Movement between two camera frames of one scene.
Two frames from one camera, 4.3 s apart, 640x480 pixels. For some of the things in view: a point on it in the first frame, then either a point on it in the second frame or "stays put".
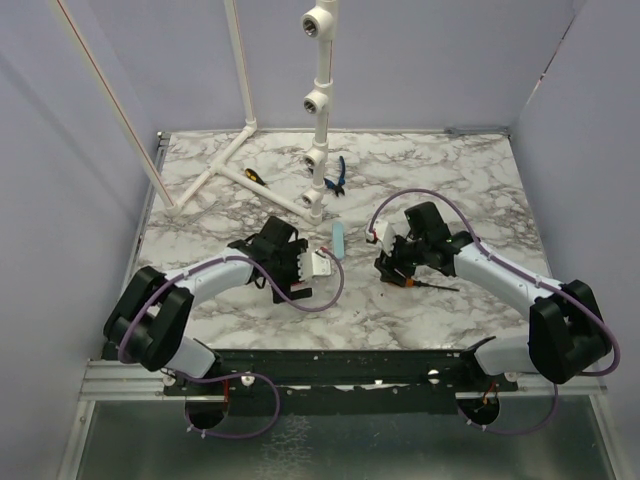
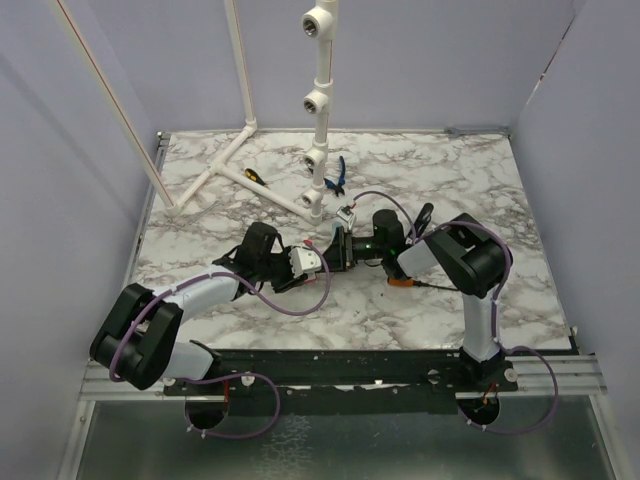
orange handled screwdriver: [417, 283] stays put
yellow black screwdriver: [250, 174] stays put
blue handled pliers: [338, 187] stays put
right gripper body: [410, 253] -> [352, 250]
